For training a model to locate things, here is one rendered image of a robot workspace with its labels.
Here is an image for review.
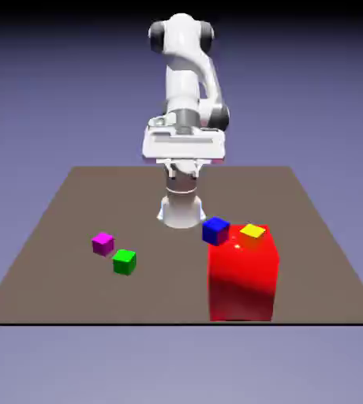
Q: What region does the small green cube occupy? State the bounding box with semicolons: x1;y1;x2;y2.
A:
111;248;137;276

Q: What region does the small magenta cube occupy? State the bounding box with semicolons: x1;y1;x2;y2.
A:
91;231;115;257

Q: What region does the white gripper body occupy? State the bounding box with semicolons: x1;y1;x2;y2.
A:
141;125;227;166

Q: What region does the large red box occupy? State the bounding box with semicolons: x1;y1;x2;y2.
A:
207;223;281;323

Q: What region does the small yellow cube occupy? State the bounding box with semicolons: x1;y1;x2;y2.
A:
238;223;267;251

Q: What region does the small blue cube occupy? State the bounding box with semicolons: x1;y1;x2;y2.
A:
201;216;231;247

